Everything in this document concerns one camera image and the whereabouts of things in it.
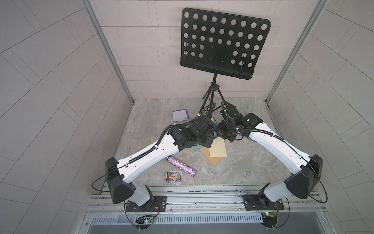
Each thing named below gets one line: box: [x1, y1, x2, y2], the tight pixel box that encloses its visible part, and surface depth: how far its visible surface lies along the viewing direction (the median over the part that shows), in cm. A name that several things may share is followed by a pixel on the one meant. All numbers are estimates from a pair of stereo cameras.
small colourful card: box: [165, 171, 183, 183], surface depth 80 cm
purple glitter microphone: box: [166, 155, 197, 177], surface depth 82 cm
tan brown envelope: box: [199, 146, 224, 166], surface depth 89 cm
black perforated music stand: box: [179, 7, 272, 114], surface depth 67 cm
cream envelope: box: [209, 136, 227, 157], surface depth 91 cm
